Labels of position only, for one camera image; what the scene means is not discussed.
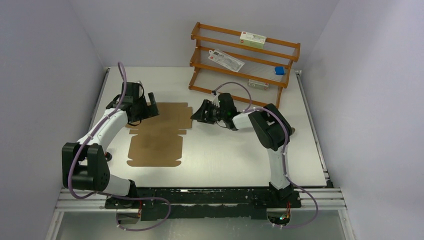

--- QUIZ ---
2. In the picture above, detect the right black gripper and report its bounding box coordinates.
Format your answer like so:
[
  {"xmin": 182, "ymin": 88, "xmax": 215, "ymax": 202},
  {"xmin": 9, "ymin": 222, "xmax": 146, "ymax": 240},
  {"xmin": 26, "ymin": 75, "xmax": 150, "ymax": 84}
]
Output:
[{"xmin": 190, "ymin": 99, "xmax": 226, "ymax": 125}]

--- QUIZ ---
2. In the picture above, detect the brown cardboard box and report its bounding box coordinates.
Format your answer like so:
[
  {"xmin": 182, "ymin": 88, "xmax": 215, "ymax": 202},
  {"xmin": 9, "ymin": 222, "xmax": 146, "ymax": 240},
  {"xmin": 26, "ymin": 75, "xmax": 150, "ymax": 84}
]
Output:
[{"xmin": 126, "ymin": 102, "xmax": 193, "ymax": 167}]

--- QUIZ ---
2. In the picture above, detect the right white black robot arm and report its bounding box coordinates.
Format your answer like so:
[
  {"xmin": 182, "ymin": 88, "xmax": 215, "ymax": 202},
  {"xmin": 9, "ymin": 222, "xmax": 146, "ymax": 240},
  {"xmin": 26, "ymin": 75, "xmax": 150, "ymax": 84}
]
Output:
[{"xmin": 190, "ymin": 93, "xmax": 294, "ymax": 207}]

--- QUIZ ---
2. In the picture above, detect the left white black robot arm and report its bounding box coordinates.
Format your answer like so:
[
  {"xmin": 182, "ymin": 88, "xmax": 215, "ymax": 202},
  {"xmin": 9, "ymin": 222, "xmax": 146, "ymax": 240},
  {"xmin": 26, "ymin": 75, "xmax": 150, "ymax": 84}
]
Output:
[{"xmin": 61, "ymin": 81, "xmax": 159, "ymax": 208}]

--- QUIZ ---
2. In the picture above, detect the green white box bottom shelf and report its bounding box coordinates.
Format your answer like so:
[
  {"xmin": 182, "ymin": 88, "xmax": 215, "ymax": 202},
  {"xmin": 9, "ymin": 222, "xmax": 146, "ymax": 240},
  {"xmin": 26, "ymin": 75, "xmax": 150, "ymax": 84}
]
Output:
[{"xmin": 248, "ymin": 79, "xmax": 269, "ymax": 91}]

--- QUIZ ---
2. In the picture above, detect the green white box shelf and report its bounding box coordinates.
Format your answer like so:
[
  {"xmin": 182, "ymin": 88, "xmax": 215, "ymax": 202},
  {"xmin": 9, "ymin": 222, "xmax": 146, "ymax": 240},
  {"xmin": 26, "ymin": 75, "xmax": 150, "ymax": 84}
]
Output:
[
  {"xmin": 239, "ymin": 31, "xmax": 267, "ymax": 49},
  {"xmin": 248, "ymin": 79, "xmax": 269, "ymax": 91}
]

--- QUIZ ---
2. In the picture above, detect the green white box top shelf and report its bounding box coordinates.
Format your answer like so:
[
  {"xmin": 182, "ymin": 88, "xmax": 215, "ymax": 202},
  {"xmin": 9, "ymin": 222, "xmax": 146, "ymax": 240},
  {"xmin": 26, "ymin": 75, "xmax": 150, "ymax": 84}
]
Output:
[{"xmin": 239, "ymin": 31, "xmax": 267, "ymax": 49}]

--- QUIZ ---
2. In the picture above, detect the clear plastic packet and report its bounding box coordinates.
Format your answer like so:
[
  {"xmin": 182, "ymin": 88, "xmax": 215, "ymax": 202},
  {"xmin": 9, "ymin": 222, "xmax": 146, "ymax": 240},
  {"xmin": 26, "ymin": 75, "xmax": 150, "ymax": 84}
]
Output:
[{"xmin": 208, "ymin": 49, "xmax": 245, "ymax": 73}]

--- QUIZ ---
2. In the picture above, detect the red emergency stop button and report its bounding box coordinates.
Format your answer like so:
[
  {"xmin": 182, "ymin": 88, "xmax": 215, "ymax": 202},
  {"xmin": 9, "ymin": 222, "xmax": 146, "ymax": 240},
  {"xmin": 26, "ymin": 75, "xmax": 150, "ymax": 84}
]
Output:
[{"xmin": 105, "ymin": 152, "xmax": 112, "ymax": 162}]

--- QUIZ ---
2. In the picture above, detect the orange wooden shelf rack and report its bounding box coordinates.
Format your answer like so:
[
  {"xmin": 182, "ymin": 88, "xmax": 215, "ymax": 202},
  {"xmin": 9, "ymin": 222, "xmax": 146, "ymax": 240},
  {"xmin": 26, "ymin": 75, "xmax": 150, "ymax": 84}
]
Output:
[{"xmin": 188, "ymin": 22, "xmax": 301, "ymax": 107}]

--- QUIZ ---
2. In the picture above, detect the small blue object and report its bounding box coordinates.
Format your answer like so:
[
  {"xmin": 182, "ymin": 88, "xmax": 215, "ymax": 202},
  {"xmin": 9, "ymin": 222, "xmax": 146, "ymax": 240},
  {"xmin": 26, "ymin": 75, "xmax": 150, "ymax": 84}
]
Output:
[{"xmin": 274, "ymin": 66, "xmax": 286, "ymax": 76}]

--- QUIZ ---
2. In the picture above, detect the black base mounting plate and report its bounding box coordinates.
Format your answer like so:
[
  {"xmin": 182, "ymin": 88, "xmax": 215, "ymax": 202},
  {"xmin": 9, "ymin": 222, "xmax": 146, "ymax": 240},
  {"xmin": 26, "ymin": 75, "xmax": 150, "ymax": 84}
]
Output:
[{"xmin": 104, "ymin": 185, "xmax": 301, "ymax": 221}]

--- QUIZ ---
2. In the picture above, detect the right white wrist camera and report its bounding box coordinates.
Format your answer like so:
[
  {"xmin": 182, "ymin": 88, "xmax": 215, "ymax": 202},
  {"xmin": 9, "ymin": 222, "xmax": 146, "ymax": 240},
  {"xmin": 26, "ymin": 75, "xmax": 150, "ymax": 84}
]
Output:
[{"xmin": 211, "ymin": 90, "xmax": 220, "ymax": 108}]

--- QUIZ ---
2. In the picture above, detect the aluminium frame rail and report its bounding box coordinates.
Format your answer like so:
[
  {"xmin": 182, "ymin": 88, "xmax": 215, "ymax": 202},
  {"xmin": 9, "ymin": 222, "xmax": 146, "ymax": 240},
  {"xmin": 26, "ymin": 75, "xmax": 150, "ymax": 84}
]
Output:
[{"xmin": 45, "ymin": 188, "xmax": 355, "ymax": 240}]

